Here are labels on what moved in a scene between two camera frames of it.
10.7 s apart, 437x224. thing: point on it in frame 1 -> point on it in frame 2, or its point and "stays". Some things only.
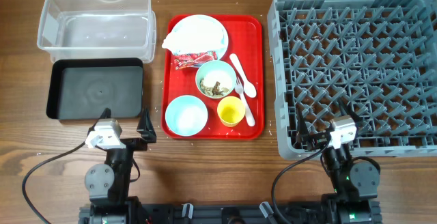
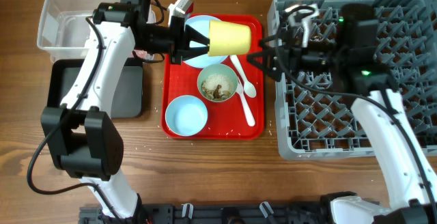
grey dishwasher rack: (375, 48) stays
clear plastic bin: (98, 25) stays
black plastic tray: (84, 88) stays
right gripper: (319, 139) -> (285, 57)
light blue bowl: (186, 115) stays
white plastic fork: (239, 88) stays
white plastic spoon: (249, 88) stays
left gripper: (145, 127) -> (177, 36)
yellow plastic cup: (231, 110) -> (229, 39)
